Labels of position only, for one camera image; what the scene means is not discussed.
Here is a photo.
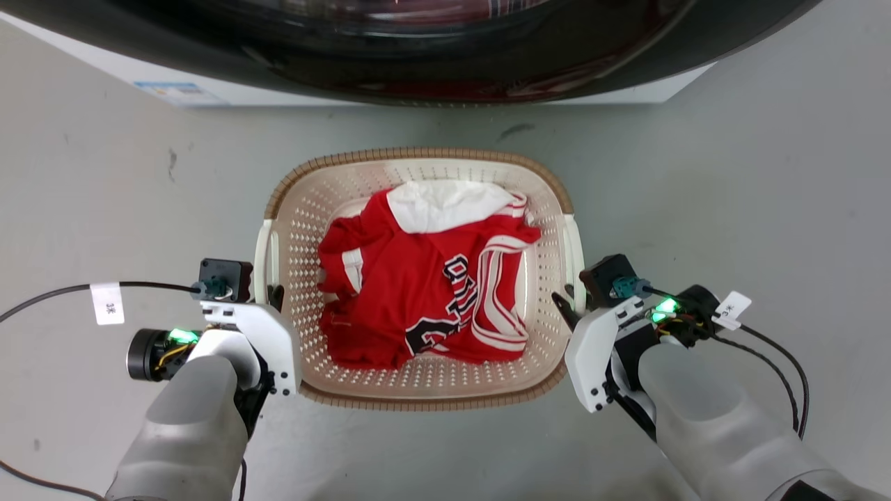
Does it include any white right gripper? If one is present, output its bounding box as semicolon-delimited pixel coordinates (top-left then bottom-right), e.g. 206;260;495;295
551;283;663;414

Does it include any white left cable tag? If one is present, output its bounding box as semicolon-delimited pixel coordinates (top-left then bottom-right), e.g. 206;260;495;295
90;282;126;326

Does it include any red basketball jersey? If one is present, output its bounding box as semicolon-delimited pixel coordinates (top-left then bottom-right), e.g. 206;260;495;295
317;188;543;370

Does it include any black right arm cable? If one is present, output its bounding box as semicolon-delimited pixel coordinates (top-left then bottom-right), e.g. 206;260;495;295
639;283;811;440

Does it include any white right cable tag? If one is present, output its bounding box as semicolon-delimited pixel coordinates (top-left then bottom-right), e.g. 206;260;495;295
711;290;753;332

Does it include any white garment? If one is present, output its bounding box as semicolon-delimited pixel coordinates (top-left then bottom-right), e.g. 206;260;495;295
386;180;517;234

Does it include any white cable tag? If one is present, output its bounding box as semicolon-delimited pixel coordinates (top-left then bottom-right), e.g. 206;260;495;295
90;282;126;326
711;290;753;332

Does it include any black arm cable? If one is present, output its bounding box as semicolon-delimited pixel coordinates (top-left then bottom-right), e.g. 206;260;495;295
639;283;811;440
0;281;204;325

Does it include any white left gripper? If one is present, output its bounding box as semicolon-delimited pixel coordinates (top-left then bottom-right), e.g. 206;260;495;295
201;283;303;397

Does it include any beige perforated laundry basket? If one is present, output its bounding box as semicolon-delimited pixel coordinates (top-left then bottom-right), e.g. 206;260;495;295
253;147;586;411

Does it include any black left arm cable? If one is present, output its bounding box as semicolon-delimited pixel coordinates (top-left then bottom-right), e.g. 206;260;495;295
0;281;204;325

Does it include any blue label sticker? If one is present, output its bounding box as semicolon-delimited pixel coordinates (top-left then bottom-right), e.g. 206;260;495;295
134;81;227;106

